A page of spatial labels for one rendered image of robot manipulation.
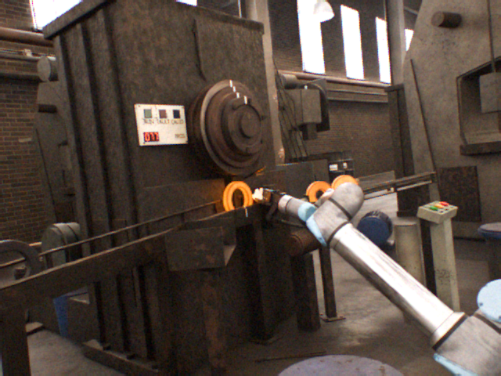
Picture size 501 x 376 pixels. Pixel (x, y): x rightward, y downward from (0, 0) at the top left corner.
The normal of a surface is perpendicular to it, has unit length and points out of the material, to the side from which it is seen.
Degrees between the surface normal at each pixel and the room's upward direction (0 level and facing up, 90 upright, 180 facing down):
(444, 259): 90
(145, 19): 90
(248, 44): 90
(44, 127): 90
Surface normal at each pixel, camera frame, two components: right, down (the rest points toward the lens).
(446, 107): -0.83, 0.12
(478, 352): -0.33, -0.36
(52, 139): -0.53, 0.11
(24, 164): 0.73, -0.05
